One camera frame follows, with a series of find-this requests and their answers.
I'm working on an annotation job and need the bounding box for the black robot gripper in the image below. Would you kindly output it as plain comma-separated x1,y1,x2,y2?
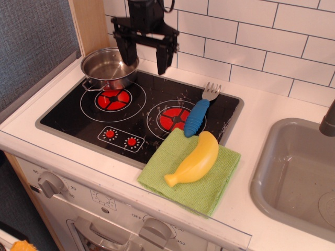
111,1,179,75

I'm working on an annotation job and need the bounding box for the silver steel pot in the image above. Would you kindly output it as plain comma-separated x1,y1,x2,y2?
81,48,139,92

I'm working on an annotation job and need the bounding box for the green cloth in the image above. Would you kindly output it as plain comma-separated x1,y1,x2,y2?
137,128,241,216

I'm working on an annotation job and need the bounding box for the yellow toy banana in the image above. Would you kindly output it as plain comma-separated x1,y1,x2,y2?
164,131,219,187

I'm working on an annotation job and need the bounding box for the grey timer knob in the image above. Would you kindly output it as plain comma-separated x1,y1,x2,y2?
38,172,64,198

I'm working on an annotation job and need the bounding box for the grey oven knob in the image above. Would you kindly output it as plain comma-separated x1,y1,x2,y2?
139,218,172,249

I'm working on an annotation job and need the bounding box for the grey faucet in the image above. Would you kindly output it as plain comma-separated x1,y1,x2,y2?
319,100,335,137

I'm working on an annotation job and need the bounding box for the grey sink basin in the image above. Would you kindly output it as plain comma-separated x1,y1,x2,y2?
250,118,334,242

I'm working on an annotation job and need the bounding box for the orange black object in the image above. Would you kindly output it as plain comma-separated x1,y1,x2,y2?
10,240,37,251

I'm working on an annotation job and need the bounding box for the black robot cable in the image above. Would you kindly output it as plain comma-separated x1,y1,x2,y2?
157,0,175,14

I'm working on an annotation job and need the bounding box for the wooden side post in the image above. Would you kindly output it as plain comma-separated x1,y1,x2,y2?
69,0,110,56

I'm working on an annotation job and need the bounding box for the blue handled fork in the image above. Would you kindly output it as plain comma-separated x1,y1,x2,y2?
184,82,221,138

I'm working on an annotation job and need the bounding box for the grey oven door handle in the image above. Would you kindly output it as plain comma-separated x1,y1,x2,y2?
89,223,130,249

